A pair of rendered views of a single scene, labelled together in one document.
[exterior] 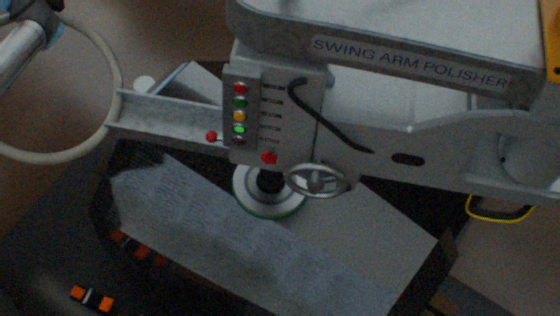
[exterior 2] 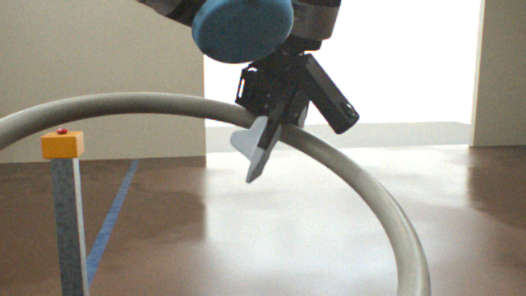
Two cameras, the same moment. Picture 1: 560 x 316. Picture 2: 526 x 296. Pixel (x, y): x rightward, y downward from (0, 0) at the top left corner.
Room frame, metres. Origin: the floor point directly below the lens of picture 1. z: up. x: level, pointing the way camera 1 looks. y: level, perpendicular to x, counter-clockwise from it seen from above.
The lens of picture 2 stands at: (0.83, 0.27, 1.32)
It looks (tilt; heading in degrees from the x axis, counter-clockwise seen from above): 10 degrees down; 51
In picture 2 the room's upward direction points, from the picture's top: straight up
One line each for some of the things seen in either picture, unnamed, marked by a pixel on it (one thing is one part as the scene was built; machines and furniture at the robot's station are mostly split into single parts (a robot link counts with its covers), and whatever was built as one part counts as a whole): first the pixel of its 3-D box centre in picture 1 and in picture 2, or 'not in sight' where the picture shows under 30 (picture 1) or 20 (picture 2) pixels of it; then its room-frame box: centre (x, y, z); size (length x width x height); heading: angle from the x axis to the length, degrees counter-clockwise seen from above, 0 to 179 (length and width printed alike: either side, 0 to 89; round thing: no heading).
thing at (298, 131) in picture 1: (313, 95); not in sight; (0.99, -0.07, 1.32); 0.36 x 0.22 x 0.45; 85
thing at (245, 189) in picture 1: (270, 182); not in sight; (1.00, 0.01, 0.87); 0.21 x 0.21 x 0.01
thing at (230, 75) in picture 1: (241, 110); not in sight; (0.89, 0.09, 1.37); 0.08 x 0.03 x 0.28; 85
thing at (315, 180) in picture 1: (317, 168); not in sight; (0.87, -0.10, 1.20); 0.15 x 0.10 x 0.15; 85
